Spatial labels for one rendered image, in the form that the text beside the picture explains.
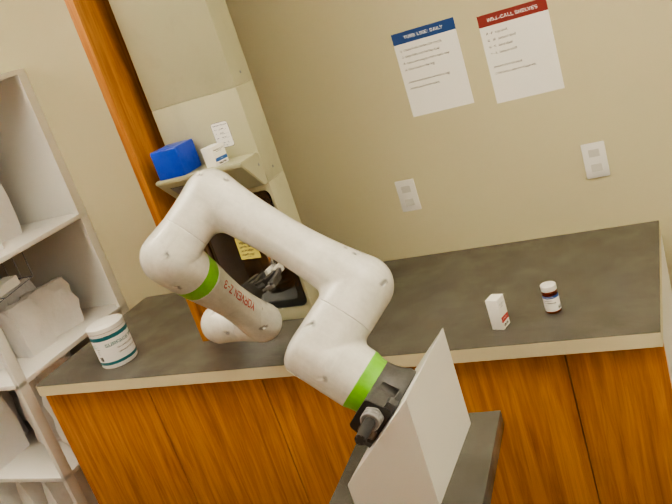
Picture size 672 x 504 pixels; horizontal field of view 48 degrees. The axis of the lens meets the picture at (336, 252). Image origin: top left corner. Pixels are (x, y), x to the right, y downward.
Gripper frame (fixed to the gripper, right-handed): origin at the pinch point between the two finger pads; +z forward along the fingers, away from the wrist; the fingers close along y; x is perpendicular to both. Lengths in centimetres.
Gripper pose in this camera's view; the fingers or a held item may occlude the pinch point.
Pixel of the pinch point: (274, 270)
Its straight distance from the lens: 236.5
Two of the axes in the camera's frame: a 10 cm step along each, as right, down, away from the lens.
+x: 3.0, 9.0, 3.1
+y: -8.9, 1.4, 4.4
